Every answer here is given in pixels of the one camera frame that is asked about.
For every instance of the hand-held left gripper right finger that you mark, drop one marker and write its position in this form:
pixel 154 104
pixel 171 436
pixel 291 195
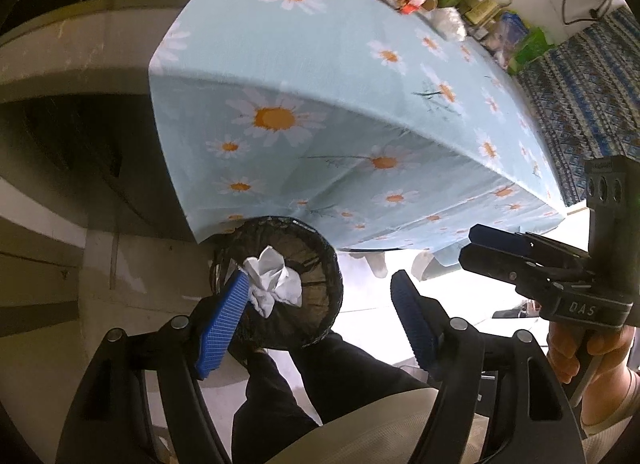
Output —
pixel 412 324

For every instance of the person's beige shirt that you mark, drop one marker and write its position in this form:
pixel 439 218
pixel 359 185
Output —
pixel 350 429

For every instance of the person's right forearm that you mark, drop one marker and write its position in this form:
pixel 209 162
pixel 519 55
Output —
pixel 615 399

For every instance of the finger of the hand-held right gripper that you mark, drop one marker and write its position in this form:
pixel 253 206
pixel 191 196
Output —
pixel 495 234
pixel 500 264

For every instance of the blue daisy-print tablecloth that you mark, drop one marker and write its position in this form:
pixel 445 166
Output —
pixel 325 69

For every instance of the person's black trousers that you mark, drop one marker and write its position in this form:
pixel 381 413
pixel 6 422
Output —
pixel 310 384

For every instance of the person's right hand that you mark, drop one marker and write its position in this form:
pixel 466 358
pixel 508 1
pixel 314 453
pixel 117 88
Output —
pixel 617 351

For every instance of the green plastic bag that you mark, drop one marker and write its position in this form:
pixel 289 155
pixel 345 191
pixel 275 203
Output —
pixel 532 44

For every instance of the blue white plastic bag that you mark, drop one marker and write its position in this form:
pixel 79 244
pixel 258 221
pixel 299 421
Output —
pixel 510 27

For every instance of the white tissue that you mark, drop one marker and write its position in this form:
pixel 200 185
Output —
pixel 270 284

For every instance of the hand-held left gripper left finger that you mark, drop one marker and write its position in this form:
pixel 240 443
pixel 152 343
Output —
pixel 222 324

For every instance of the black mesh trash bin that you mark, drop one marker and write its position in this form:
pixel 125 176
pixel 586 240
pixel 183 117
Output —
pixel 312 314

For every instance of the blue patterned curtain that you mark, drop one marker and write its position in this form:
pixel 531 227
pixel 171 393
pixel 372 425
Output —
pixel 580 109

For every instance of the olive bottle yellow cap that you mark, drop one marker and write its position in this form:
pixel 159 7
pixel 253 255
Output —
pixel 487 9

